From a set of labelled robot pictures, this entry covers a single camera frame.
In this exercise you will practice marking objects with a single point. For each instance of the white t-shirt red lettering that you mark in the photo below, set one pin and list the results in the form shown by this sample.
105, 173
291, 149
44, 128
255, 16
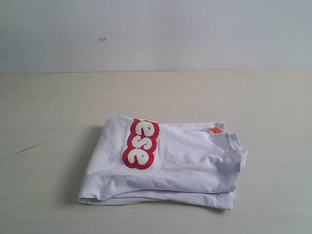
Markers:
138, 160

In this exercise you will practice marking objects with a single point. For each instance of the orange neck label tag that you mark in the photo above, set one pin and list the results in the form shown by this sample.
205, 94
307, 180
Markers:
216, 130

